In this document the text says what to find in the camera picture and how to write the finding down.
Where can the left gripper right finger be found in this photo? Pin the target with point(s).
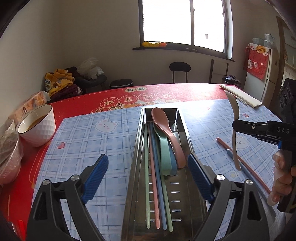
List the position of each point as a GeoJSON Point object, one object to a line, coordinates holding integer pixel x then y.
{"type": "Point", "coordinates": [236, 204]}

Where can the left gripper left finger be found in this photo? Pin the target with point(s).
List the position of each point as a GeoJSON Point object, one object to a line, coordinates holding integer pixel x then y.
{"type": "Point", "coordinates": [47, 221]}

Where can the green chopstick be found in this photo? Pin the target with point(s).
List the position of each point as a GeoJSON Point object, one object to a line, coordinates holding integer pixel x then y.
{"type": "Point", "coordinates": [146, 168]}
{"type": "Point", "coordinates": [165, 195]}

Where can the green spoon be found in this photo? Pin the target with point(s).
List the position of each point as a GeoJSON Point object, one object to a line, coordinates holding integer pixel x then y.
{"type": "Point", "coordinates": [164, 151]}

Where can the pink spoon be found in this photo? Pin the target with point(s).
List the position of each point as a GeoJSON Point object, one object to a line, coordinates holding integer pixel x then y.
{"type": "Point", "coordinates": [160, 119]}

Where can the right hand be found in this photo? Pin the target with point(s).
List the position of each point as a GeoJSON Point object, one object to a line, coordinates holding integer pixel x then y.
{"type": "Point", "coordinates": [282, 179]}

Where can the red table mat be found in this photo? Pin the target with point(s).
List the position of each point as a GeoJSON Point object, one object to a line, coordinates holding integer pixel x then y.
{"type": "Point", "coordinates": [17, 197]}

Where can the white refrigerator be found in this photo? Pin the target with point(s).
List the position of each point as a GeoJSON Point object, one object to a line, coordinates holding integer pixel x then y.
{"type": "Point", "coordinates": [263, 90]}

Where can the long pink chopstick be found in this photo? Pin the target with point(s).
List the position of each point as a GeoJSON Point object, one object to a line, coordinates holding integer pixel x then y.
{"type": "Point", "coordinates": [251, 171]}

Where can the silver pen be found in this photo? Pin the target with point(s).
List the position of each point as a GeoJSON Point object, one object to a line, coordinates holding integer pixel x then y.
{"type": "Point", "coordinates": [241, 100]}

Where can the black rice cooker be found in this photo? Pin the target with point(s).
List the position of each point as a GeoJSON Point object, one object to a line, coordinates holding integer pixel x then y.
{"type": "Point", "coordinates": [232, 80]}

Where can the plastic wrapped bowl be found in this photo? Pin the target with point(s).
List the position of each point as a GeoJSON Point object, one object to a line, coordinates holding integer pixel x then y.
{"type": "Point", "coordinates": [11, 152]}

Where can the red cloth on fridge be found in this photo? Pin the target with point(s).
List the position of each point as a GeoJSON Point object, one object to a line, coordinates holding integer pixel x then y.
{"type": "Point", "coordinates": [256, 60]}

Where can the stainless steel utensil tray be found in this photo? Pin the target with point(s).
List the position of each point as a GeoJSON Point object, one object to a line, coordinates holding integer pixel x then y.
{"type": "Point", "coordinates": [188, 209]}

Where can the blue plaid placemat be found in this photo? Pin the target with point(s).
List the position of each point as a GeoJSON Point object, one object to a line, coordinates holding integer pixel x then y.
{"type": "Point", "coordinates": [79, 141]}

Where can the white dimpled bowl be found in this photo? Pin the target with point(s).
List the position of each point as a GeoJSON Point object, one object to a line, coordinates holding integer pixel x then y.
{"type": "Point", "coordinates": [39, 126]}

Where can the blue spoon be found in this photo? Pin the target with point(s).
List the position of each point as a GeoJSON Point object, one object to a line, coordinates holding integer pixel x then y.
{"type": "Point", "coordinates": [174, 167]}

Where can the black round stool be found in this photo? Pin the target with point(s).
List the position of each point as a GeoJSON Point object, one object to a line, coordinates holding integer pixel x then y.
{"type": "Point", "coordinates": [179, 67]}

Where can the tissue pack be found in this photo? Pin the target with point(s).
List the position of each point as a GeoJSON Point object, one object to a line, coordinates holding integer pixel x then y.
{"type": "Point", "coordinates": [27, 106]}

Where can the window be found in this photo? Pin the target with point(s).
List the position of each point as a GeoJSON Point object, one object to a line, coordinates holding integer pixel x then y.
{"type": "Point", "coordinates": [188, 25]}

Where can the pile of clothes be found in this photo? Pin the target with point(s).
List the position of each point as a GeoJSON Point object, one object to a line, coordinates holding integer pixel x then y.
{"type": "Point", "coordinates": [60, 85]}

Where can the white plastic bag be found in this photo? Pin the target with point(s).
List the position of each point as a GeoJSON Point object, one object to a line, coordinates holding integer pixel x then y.
{"type": "Point", "coordinates": [90, 69]}

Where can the yellow cloth on sill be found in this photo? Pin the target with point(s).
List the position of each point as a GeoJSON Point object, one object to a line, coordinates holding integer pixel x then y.
{"type": "Point", "coordinates": [148, 44]}

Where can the dark wooden chair frame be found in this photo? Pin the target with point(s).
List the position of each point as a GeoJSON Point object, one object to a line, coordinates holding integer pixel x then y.
{"type": "Point", "coordinates": [218, 70]}

